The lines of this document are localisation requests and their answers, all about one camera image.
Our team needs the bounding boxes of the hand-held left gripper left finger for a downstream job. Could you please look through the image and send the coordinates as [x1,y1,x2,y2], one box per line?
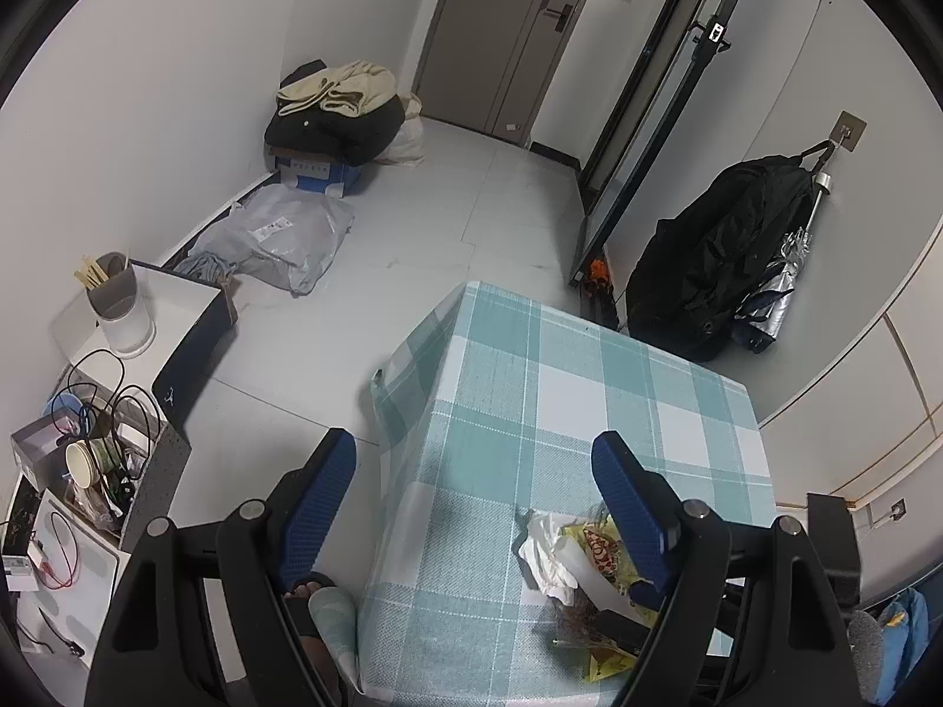
[84,427,358,707]

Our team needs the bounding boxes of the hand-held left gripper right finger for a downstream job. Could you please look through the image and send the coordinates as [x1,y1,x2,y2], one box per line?
[591,431,881,707]

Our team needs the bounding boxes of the yellow snack packet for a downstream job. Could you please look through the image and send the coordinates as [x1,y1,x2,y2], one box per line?
[560,519,649,682]

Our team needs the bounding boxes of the white paper sheet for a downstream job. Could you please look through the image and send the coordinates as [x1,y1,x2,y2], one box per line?
[571,556,664,627]

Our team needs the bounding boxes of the white tissue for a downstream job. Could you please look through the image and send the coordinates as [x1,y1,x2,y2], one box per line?
[516,510,591,601]

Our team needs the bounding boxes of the brown dried plant bunch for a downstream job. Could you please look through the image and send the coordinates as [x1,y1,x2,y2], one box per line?
[552,596,601,649]

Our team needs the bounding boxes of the table with checkered tablecloth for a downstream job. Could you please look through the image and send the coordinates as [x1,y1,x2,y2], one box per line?
[357,280,778,707]

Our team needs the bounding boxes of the person's foot in sandal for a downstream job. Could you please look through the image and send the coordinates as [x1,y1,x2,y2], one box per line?
[283,573,347,701]

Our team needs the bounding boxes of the speckled grey panel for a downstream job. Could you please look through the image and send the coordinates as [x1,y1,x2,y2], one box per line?
[118,423,193,553]

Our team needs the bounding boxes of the orange black tool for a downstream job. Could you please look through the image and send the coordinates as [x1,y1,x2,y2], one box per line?
[578,254,620,325]

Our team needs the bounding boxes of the paper cup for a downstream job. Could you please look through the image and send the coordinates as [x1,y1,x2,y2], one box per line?
[65,440,111,487]

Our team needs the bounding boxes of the white navy box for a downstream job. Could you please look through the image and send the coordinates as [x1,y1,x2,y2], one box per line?
[55,259,240,432]

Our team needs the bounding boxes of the white appliance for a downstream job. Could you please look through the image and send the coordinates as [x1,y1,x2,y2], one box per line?
[15,490,126,679]

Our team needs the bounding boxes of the black hanging bag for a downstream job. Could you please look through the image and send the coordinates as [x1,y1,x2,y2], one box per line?
[626,134,837,364]

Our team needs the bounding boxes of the silver folded umbrella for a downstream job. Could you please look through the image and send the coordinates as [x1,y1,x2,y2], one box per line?
[733,171,837,351]

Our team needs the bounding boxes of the white cup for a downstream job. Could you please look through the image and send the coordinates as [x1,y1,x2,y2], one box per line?
[95,287,157,358]

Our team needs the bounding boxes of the grey cloth bundle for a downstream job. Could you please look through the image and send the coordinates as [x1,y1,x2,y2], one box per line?
[173,250,237,287]

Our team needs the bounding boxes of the grey plastic mailer bag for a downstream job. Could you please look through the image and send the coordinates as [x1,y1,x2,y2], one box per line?
[193,183,356,297]

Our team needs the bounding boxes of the blue bowl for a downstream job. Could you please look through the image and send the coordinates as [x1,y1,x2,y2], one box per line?
[48,392,93,428]

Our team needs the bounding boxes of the grey cushion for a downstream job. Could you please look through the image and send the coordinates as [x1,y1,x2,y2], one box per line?
[847,610,885,704]

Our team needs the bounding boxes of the clear plastic box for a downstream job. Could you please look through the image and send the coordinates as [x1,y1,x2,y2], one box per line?
[11,412,82,491]

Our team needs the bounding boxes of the grey cup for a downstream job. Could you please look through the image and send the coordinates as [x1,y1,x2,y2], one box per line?
[84,252,141,319]

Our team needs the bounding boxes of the blue bag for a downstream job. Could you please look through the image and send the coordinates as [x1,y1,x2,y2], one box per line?
[876,589,931,701]

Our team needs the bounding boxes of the white charger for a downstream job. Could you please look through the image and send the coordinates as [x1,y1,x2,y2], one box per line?
[0,545,45,592]

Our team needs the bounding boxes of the bundle of wooden chopsticks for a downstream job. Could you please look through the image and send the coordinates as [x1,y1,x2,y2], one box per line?
[72,254,111,292]

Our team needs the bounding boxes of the blue white cardboard box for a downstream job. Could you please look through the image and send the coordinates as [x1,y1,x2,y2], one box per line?
[269,147,370,199]

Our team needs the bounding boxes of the black framed glass door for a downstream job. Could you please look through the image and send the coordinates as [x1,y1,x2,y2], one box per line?
[567,0,753,288]

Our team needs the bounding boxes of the pile of clothes and bags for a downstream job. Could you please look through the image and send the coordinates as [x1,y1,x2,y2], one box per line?
[263,59,408,167]

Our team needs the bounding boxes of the white bag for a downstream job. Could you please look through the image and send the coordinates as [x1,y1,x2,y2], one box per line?
[375,92,427,167]

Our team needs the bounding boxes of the beige cloth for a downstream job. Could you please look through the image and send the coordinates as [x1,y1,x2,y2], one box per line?
[276,60,399,119]

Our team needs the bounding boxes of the black glass door lock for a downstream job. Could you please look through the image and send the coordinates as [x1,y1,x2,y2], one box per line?
[688,15,734,52]

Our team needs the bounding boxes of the grey room door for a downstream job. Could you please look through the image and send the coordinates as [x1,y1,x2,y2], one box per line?
[413,0,612,140]

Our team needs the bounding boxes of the black cables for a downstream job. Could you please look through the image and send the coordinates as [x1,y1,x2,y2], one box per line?
[65,349,164,524]

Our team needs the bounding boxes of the red cable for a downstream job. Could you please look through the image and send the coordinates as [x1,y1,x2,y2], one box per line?
[33,511,78,590]

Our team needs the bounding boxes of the black plug cable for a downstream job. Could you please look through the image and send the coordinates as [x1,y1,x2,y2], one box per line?
[22,619,85,656]

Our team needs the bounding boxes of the metal wall hook plate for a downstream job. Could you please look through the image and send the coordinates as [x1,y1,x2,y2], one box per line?
[832,110,866,152]

